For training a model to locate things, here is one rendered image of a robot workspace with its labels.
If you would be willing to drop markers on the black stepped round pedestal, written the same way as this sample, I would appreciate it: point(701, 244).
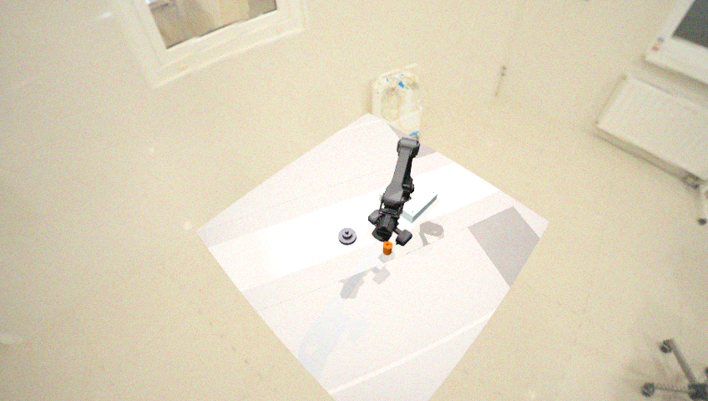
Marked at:
point(347, 236)

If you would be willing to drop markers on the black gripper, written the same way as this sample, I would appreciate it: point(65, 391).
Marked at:
point(402, 236)

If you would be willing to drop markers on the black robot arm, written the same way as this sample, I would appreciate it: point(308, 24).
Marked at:
point(398, 192)

